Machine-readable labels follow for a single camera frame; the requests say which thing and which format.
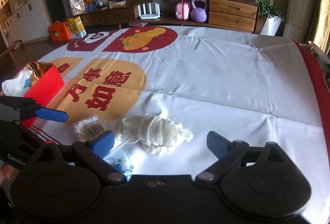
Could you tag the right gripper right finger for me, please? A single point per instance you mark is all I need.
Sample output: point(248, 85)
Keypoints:
point(229, 154)

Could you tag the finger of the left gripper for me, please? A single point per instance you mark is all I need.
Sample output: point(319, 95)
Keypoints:
point(51, 115)

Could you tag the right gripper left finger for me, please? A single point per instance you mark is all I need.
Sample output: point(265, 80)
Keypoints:
point(90, 155)

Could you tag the cotton swab bag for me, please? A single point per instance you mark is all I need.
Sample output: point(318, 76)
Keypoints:
point(113, 147)

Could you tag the white gauze towel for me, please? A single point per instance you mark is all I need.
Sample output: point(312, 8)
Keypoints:
point(157, 135)

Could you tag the blue rubber glove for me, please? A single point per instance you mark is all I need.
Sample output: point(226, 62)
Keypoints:
point(28, 83)

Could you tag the white cloth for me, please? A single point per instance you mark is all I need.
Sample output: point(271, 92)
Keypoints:
point(15, 87)

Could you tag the red gift box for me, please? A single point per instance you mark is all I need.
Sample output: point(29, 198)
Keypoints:
point(46, 83)

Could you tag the orange gift bag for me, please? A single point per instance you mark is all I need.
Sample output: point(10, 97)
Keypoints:
point(59, 32)

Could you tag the yellow carton box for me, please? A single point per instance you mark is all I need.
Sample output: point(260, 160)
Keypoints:
point(76, 28)

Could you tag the printed white tablecloth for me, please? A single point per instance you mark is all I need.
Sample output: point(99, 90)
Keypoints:
point(243, 86)

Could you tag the black mini fridge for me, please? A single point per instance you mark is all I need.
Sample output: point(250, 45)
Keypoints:
point(59, 10)

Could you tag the white wifi router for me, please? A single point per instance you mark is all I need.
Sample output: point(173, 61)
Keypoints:
point(149, 11)

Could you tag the wooden tv cabinet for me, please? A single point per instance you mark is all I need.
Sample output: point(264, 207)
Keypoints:
point(238, 15)

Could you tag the purple kettlebell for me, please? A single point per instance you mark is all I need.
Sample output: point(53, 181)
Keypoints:
point(198, 14)

